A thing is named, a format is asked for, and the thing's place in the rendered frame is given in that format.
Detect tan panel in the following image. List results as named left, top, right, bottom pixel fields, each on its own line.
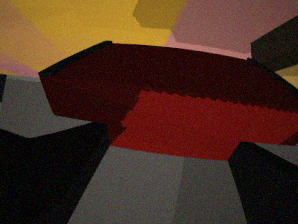
left=250, top=16, right=298, bottom=88

